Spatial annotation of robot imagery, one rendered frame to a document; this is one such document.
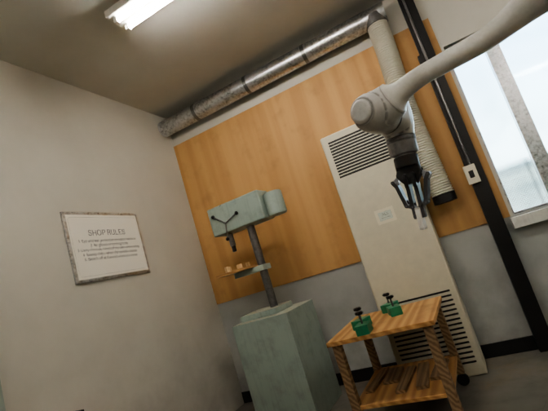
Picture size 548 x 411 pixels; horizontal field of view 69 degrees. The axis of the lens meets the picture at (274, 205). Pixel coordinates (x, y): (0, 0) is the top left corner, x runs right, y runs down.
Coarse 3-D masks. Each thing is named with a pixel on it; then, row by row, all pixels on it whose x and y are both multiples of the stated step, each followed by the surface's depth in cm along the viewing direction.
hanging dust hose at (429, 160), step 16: (368, 32) 301; (384, 32) 290; (384, 48) 289; (384, 64) 291; (400, 64) 287; (384, 80) 293; (416, 112) 280; (416, 128) 278; (432, 144) 276; (432, 160) 273; (432, 176) 273; (432, 192) 275; (448, 192) 268
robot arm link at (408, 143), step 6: (396, 138) 123; (402, 138) 122; (408, 138) 122; (414, 138) 124; (390, 144) 125; (396, 144) 123; (402, 144) 122; (408, 144) 122; (414, 144) 123; (390, 150) 126; (396, 150) 123; (402, 150) 122; (408, 150) 122; (414, 150) 123; (390, 156) 127; (396, 156) 125
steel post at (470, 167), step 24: (408, 0) 293; (408, 24) 293; (432, 48) 285; (456, 120) 277; (456, 144) 278; (480, 168) 270; (480, 192) 270; (504, 240) 263; (504, 264) 267; (528, 288) 257; (528, 312) 256
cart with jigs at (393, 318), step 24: (360, 312) 210; (384, 312) 249; (408, 312) 229; (432, 312) 208; (336, 336) 225; (360, 336) 206; (432, 336) 193; (432, 360) 244; (456, 360) 232; (384, 384) 228; (408, 384) 214; (432, 384) 207; (360, 408) 208; (456, 408) 188
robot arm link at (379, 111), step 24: (528, 0) 99; (504, 24) 104; (456, 48) 106; (480, 48) 106; (432, 72) 106; (360, 96) 110; (384, 96) 109; (408, 96) 109; (360, 120) 109; (384, 120) 110
